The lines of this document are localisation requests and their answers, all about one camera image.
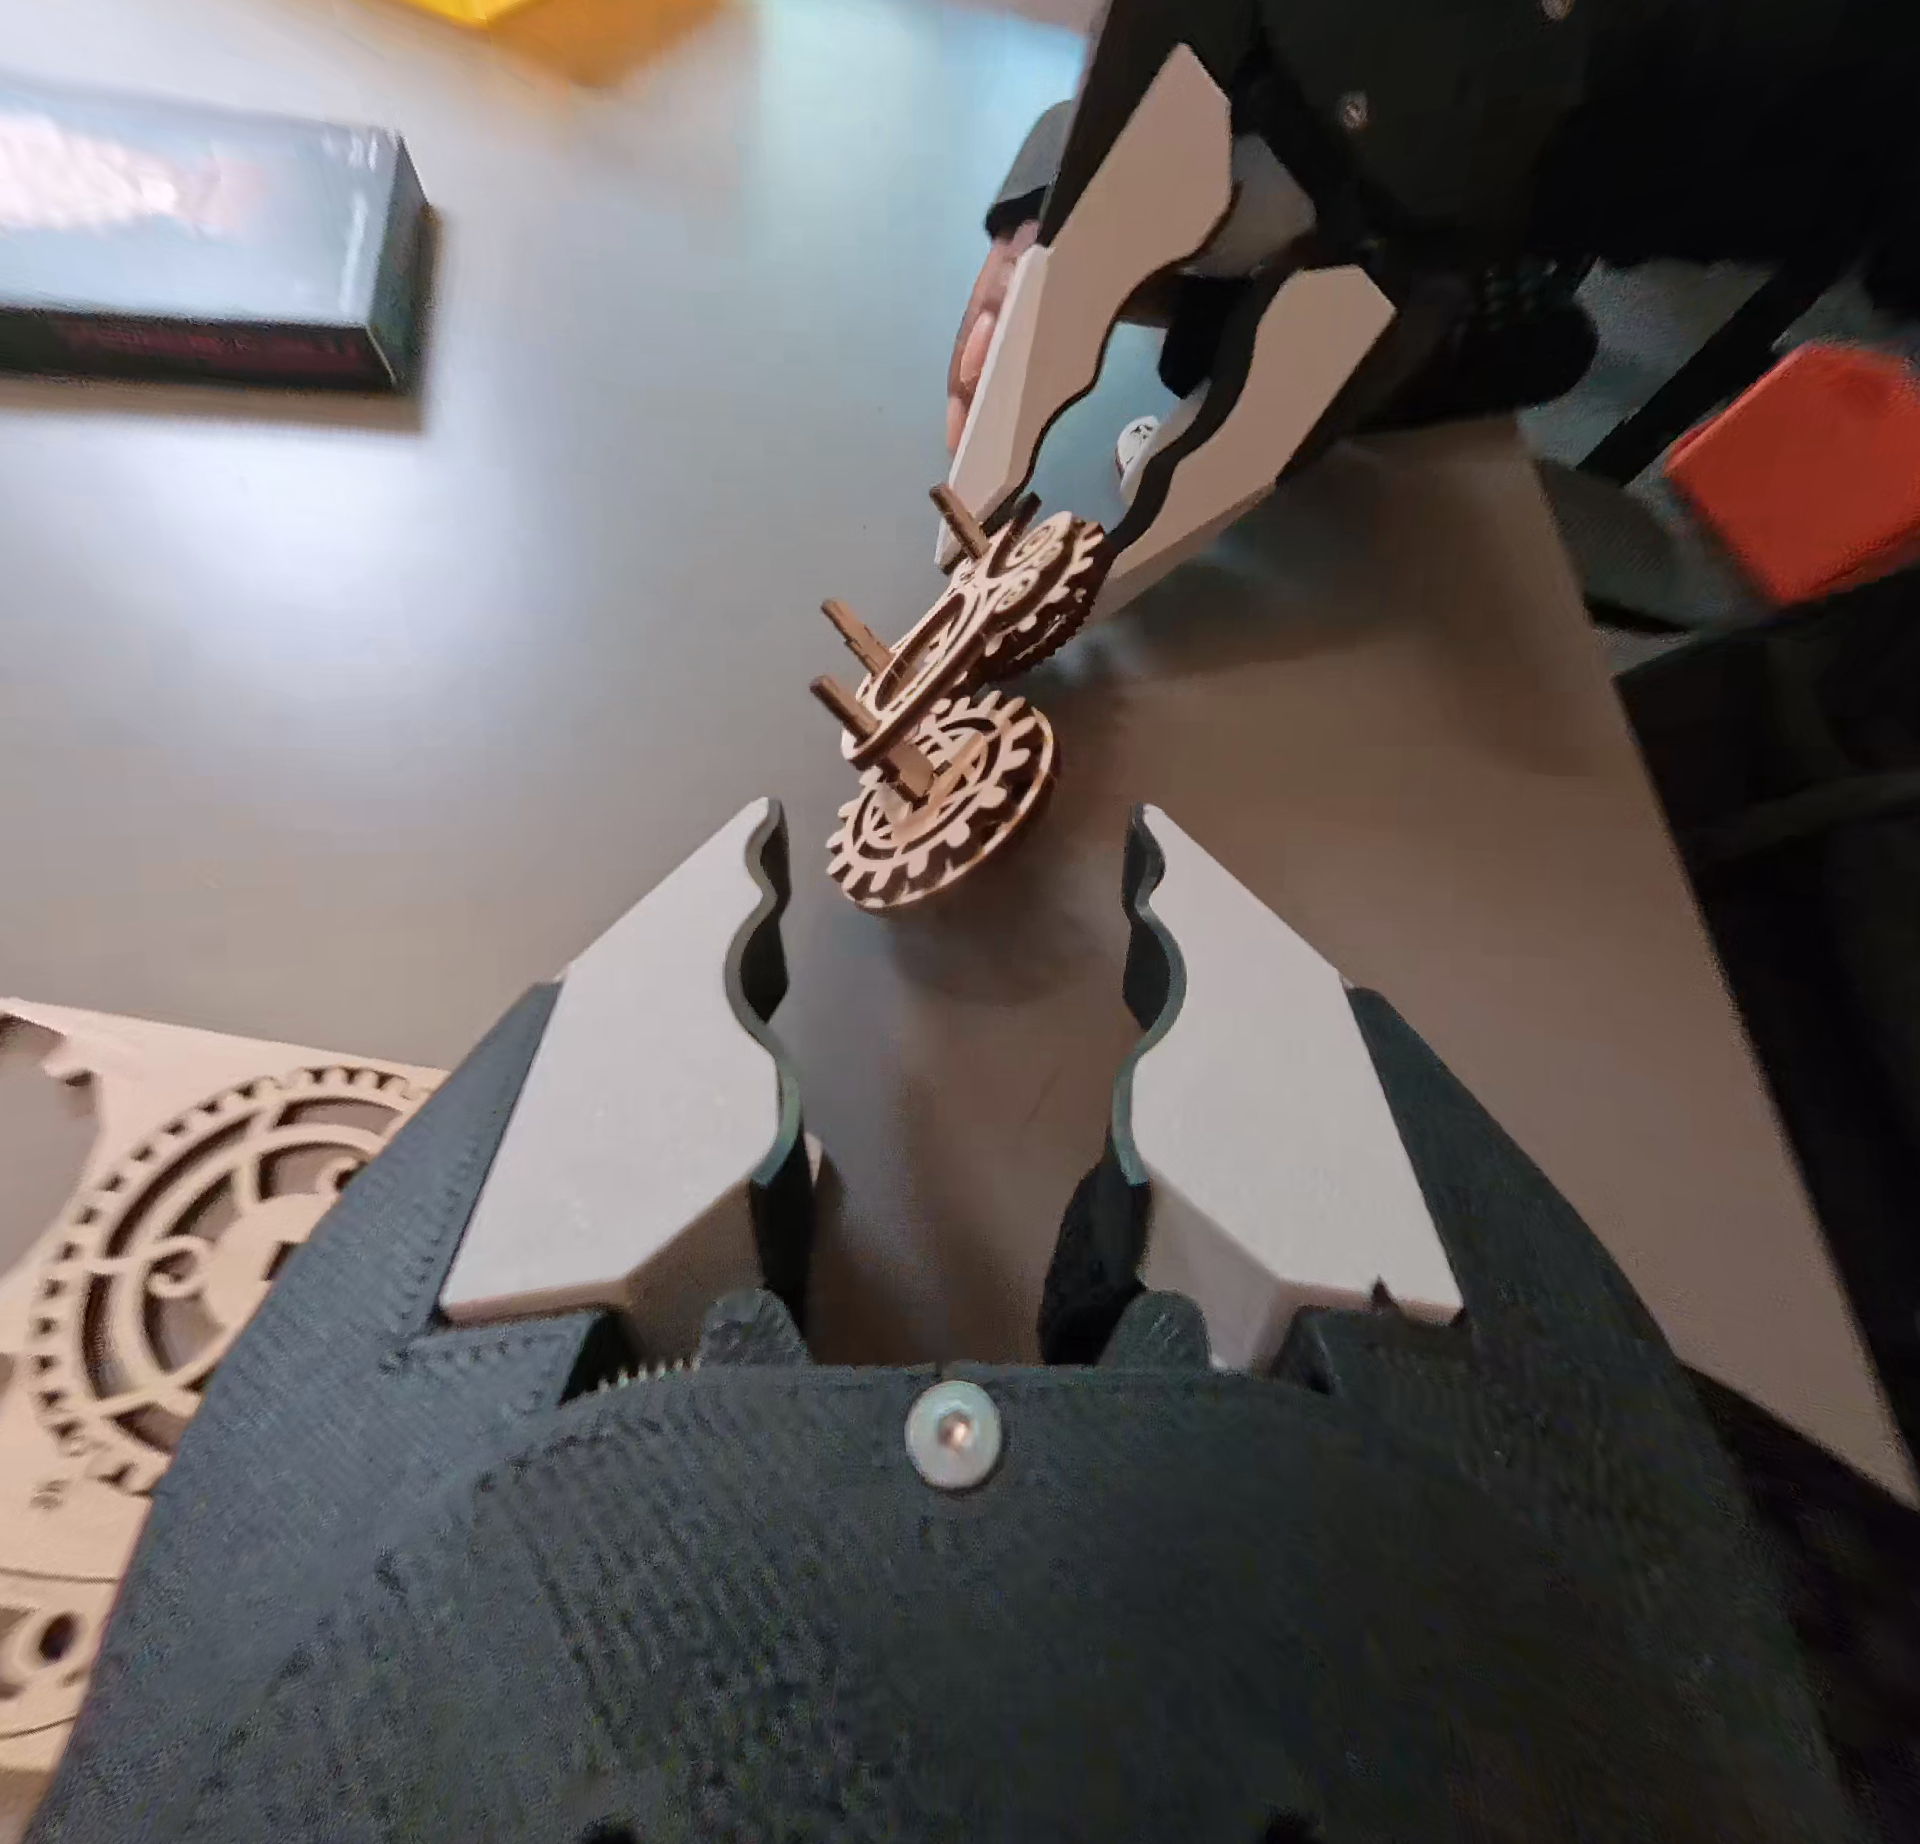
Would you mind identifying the red orange box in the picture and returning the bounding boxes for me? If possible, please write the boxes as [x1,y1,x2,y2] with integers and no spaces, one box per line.
[1663,339,1920,609]

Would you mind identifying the wooden gear assembly with pegs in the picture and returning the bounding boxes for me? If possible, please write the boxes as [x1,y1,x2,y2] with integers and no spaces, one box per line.
[809,487,1114,915]

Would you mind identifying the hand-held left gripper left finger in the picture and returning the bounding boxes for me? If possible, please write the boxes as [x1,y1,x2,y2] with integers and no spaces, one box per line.
[438,799,823,1328]

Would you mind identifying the black puzzle box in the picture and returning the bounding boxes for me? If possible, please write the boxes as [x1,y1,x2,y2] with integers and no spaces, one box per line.
[0,74,437,394]

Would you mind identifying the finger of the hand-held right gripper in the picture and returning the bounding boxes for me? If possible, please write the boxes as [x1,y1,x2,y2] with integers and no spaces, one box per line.
[1093,261,1401,620]
[933,42,1241,569]

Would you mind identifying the person's right hand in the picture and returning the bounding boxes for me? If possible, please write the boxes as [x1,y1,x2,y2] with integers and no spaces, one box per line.
[945,247,1025,454]

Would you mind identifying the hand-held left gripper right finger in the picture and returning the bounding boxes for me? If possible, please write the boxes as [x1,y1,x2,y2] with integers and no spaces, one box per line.
[1114,804,1467,1370]

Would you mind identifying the wooden puzzle sheet with gears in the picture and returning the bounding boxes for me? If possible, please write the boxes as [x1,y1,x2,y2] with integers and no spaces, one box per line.
[0,996,451,1784]

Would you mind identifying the grey desk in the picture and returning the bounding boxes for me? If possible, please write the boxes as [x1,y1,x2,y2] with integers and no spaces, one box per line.
[0,0,1920,1503]

